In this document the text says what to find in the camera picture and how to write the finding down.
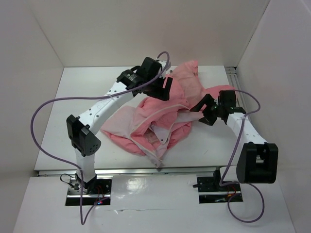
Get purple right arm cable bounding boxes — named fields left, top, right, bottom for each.
left=219, top=90, right=265, bottom=223

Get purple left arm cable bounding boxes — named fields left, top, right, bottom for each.
left=31, top=51, right=170, bottom=225

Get pink zip-up jacket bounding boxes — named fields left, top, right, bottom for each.
left=101, top=61, right=233, bottom=167

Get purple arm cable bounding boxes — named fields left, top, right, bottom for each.
left=219, top=90, right=265, bottom=223
left=31, top=51, right=170, bottom=225

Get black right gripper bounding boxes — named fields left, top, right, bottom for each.
left=190, top=93, right=224, bottom=126

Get aluminium front rail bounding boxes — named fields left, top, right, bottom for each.
left=38, top=166, right=226, bottom=176

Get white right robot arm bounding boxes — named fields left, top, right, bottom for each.
left=191, top=89, right=278, bottom=190

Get aluminium right side rails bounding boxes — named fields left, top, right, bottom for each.
left=225, top=67, right=248, bottom=111

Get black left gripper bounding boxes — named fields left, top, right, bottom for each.
left=143, top=74, right=173, bottom=101

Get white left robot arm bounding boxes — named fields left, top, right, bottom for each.
left=66, top=57, right=173, bottom=194

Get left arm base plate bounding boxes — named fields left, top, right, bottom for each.
left=60, top=173, right=113, bottom=206

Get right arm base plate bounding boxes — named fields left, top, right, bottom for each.
left=192, top=177, right=243, bottom=204

